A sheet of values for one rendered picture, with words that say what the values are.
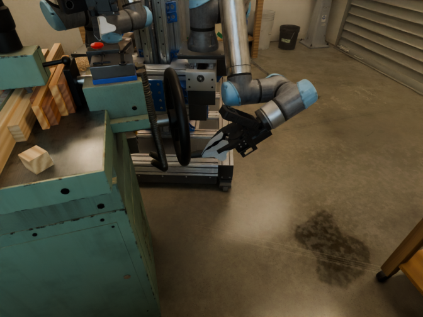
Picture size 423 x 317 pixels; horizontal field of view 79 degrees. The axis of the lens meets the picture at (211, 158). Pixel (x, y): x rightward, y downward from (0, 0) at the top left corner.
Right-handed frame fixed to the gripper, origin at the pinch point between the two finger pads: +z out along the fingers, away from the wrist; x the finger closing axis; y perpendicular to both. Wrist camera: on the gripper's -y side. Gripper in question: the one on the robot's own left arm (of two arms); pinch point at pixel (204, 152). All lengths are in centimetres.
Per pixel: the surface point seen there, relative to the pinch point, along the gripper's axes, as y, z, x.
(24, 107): -37.2, 24.0, 1.1
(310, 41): 178, -174, 294
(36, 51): -42.9, 15.7, 8.4
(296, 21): 156, -178, 327
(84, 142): -27.9, 15.8, -9.7
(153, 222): 53, 56, 36
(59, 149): -30.2, 19.7, -10.8
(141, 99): -22.9, 4.1, 3.2
